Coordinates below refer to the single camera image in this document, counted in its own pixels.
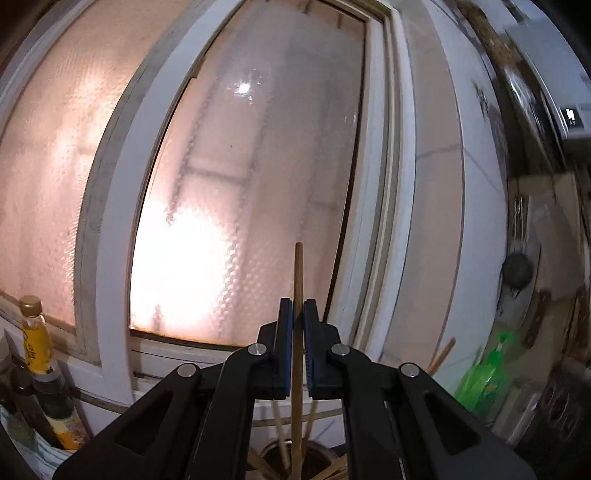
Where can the cartoon printed white cloth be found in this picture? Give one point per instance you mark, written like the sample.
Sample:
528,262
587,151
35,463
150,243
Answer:
37,459

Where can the green dish soap bottle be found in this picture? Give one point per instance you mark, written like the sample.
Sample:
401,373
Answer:
485,374

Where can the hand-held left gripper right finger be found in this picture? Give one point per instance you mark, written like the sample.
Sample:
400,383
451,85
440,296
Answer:
308,350

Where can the black round hanging object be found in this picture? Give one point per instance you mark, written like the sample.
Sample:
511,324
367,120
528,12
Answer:
519,270

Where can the white window frame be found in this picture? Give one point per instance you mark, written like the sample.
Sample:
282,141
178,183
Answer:
111,277

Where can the grey kitchen appliance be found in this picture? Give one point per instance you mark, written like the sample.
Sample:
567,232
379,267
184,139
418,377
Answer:
545,83

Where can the yellow label dark sauce bottle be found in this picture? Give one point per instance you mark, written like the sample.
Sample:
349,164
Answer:
39,346

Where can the small black cap bottle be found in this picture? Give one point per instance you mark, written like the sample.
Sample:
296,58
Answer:
27,406

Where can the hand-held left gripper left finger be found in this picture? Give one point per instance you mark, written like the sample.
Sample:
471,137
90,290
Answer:
287,350

